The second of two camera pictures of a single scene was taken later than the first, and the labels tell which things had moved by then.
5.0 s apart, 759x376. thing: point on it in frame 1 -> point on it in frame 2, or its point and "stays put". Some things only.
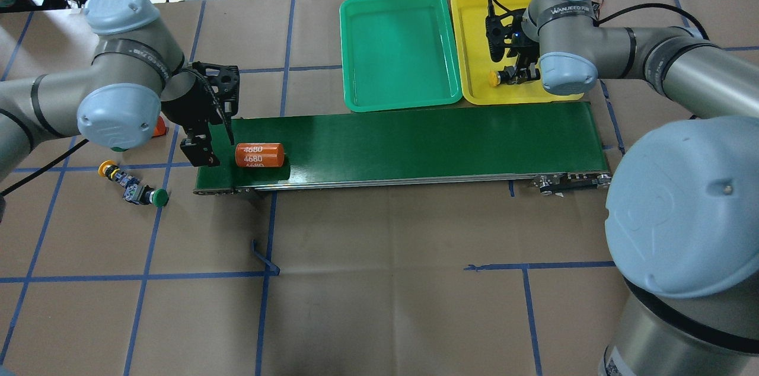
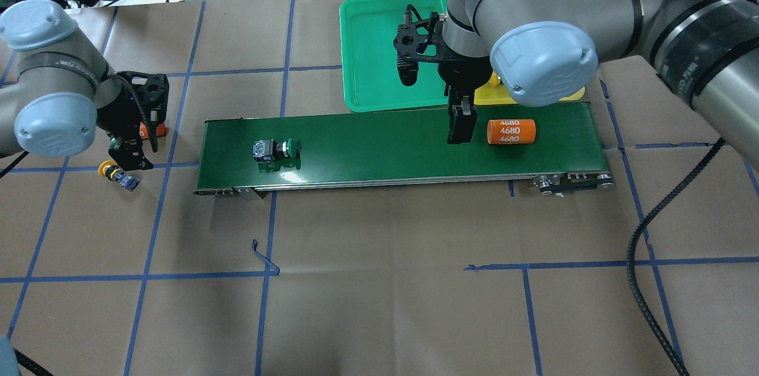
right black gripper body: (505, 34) -> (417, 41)
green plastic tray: (398, 51) stays put
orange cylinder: (160, 128) stays put
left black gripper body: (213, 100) -> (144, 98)
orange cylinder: (260, 155) -> (511, 131)
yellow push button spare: (111, 169) stays put
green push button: (145, 195) -> (271, 154)
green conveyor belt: (543, 146) stays put
